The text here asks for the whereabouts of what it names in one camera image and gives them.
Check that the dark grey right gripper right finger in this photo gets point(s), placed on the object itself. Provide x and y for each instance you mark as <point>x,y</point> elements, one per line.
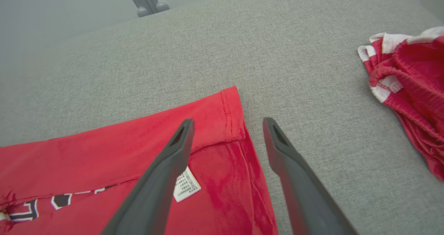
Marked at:
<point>305,200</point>

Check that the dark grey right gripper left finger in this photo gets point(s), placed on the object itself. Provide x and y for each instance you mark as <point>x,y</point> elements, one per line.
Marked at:
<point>152,200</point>

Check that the grey double metal wall post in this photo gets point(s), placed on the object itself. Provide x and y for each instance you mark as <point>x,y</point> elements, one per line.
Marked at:
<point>147,0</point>

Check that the red white basketball jersey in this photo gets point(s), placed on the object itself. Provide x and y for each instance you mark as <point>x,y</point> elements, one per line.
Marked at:
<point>86,165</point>

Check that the red shorts with white stripes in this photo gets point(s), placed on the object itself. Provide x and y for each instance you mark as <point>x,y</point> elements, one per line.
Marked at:
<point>416,75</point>

